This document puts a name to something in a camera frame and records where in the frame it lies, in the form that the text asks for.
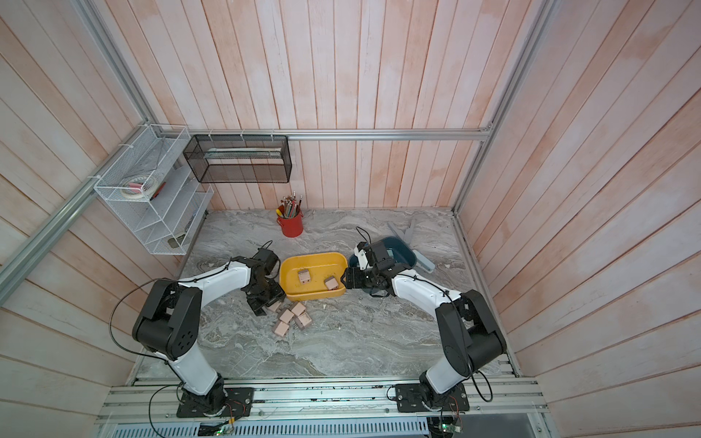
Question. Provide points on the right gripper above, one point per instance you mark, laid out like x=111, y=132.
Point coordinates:
x=353, y=278

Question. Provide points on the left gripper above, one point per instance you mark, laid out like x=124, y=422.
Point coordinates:
x=257, y=307

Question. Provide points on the pink plug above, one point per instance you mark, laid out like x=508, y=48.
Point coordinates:
x=304, y=276
x=331, y=283
x=303, y=320
x=286, y=316
x=281, y=329
x=276, y=307
x=298, y=308

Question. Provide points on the yellow plastic tray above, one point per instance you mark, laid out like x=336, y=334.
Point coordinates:
x=321, y=266

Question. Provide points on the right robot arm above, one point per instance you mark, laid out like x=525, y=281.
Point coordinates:
x=470, y=336

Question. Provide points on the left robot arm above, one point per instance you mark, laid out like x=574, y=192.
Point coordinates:
x=169, y=321

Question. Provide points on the dark teal plastic tray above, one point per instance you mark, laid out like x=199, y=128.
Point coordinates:
x=399, y=251

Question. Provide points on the pink plug bottom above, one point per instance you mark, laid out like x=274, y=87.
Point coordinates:
x=281, y=329

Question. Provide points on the grey plastic clip tool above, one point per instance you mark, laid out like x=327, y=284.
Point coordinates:
x=406, y=235

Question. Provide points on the red pencil cup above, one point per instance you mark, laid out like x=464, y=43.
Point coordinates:
x=290, y=216

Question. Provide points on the tape roll on shelf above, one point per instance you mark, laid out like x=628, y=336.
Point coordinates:
x=139, y=187

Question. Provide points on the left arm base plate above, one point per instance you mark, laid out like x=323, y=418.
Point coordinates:
x=220, y=402

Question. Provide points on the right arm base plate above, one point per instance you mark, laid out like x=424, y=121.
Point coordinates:
x=419, y=397

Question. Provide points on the white wire wall shelf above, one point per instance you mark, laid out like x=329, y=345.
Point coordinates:
x=168, y=223

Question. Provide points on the black mesh wall basket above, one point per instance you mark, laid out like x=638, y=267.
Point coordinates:
x=239, y=158

